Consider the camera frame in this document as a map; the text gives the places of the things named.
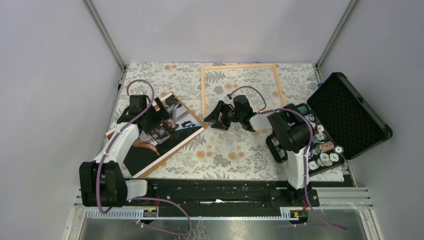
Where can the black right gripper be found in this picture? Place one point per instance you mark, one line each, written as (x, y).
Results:
(214, 115)

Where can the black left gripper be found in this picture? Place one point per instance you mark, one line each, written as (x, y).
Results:
(159, 118)

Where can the printed photo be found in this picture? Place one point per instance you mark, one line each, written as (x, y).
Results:
(130, 120)

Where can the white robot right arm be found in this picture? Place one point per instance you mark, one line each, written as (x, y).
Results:
(290, 139)

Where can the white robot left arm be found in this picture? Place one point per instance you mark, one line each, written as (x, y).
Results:
(102, 183)

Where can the brown cardboard backing board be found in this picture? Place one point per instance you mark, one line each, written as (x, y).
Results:
(167, 138)

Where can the floral patterned table mat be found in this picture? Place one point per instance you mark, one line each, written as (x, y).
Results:
(233, 154)

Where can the black poker chip case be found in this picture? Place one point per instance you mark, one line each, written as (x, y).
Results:
(345, 126)

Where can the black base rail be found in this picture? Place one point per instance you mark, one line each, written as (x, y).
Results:
(224, 198)

